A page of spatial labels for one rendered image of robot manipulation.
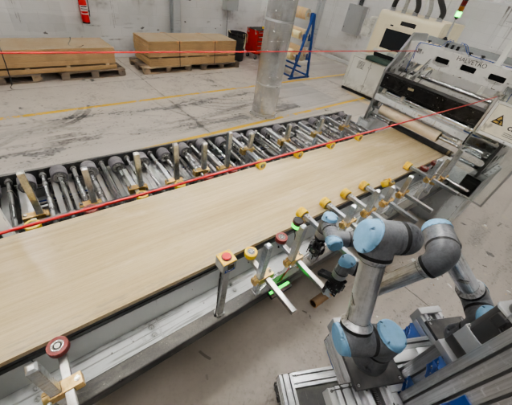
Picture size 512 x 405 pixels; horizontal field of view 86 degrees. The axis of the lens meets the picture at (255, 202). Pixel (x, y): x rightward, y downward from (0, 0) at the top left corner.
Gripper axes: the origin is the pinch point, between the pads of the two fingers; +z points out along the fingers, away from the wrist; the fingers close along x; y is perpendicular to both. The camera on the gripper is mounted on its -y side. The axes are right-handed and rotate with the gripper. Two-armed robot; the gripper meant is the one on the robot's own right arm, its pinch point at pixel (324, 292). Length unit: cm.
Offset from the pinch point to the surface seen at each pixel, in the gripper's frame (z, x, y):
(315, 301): 75, 41, -16
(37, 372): -28, -128, -25
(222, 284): -21, -57, -25
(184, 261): -8, -62, -55
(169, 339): 12, -84, -28
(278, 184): -7, 35, -87
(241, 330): 83, -26, -32
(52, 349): -8, -127, -41
